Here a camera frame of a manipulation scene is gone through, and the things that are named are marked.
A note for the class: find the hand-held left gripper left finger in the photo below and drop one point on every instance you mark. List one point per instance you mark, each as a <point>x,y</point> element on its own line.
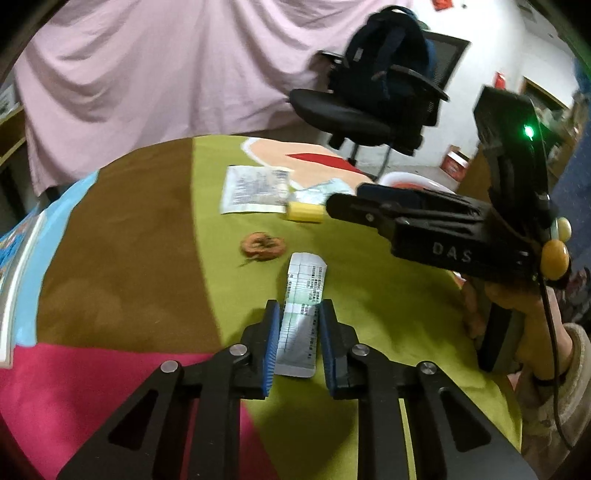
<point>272,350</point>

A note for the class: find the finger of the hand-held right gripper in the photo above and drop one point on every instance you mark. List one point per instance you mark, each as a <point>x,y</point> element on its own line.
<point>411,196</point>
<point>360,210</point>

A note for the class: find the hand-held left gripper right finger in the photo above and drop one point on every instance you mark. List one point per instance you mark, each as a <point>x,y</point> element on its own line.
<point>328,350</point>

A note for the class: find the red plastic basin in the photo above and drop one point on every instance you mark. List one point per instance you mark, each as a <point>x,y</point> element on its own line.
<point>406,177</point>

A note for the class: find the pale green packet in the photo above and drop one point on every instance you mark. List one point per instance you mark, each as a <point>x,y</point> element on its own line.
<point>325,188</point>

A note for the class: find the yellow block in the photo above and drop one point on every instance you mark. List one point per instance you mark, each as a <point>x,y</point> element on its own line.
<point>302,212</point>

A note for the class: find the white printed paper strip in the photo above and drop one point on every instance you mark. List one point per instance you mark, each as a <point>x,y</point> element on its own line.
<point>302,295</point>

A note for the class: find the curled orange peel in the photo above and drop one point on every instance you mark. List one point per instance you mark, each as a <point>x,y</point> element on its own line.
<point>261,247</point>

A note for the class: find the white printed packet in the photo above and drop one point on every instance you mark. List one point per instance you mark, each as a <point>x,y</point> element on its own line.
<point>251,189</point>

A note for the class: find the person's right forearm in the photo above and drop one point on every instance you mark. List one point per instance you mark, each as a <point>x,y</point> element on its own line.
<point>540,429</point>

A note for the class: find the person's right hand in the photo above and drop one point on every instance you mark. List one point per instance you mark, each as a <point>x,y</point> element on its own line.
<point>540,318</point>

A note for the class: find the red cardboard box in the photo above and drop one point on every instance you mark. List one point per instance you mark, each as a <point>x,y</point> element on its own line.
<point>455,164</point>

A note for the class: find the black office chair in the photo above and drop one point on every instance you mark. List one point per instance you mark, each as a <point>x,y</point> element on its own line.
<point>337,113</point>

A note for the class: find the blue dotted curtain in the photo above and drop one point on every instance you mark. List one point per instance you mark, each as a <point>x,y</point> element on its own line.
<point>575,184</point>

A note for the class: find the small red hanging charm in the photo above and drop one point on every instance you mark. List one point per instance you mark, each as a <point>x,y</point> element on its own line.
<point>499,81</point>

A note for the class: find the dark blue backpack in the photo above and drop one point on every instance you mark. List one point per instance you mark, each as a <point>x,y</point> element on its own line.
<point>388,50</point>

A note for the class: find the colourful striped blanket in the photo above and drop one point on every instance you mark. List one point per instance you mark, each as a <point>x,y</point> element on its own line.
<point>138,277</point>

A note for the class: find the red diamond paper hanging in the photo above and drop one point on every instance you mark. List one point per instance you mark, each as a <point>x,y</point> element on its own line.
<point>442,3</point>

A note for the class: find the pink hanging sheet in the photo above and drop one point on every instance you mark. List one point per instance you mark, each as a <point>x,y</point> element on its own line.
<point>161,69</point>

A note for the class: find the illustrated picture book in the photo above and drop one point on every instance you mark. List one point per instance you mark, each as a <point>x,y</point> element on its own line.
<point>14,277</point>

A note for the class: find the wooden shelf desk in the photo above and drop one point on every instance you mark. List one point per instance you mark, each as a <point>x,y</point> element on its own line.
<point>11,138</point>

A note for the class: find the wooden door frame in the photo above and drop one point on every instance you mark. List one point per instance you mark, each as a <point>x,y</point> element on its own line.
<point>549,94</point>

